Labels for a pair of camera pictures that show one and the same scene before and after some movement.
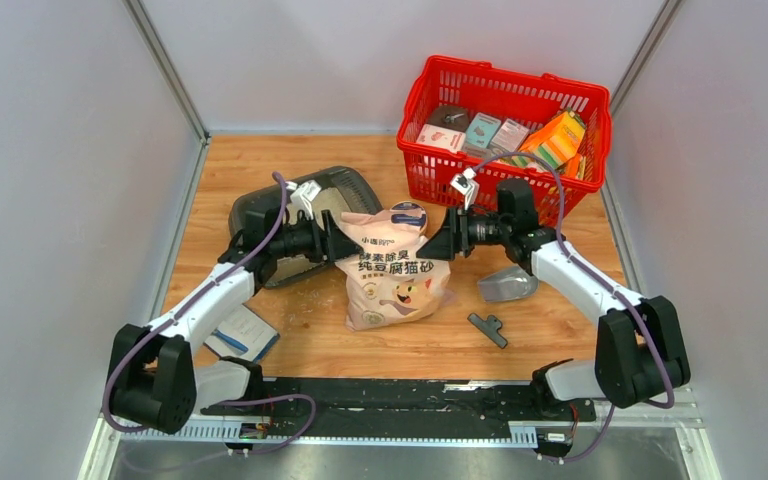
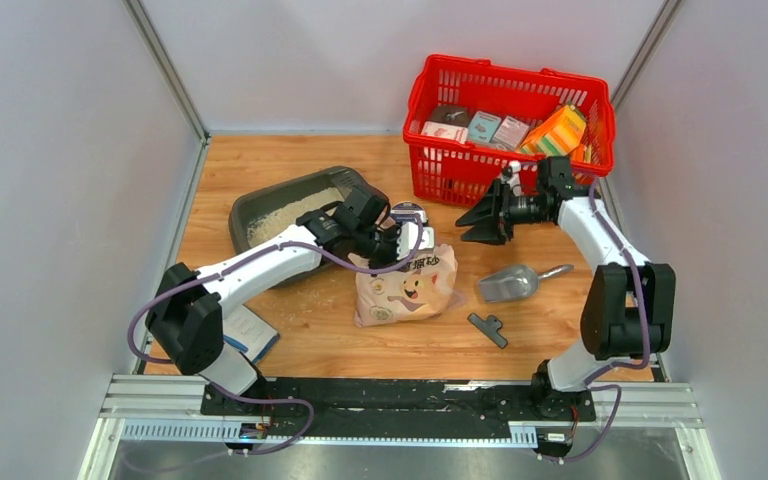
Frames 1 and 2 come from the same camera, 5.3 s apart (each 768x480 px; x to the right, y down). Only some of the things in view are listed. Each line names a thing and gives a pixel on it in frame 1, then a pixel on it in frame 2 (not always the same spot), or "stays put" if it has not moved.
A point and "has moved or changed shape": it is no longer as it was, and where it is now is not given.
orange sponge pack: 556,144 stays put
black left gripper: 338,245 -> 392,257
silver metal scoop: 507,285 stays put
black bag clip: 489,327 stays put
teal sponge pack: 482,129 stays put
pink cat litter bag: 390,283 has moved or changed shape
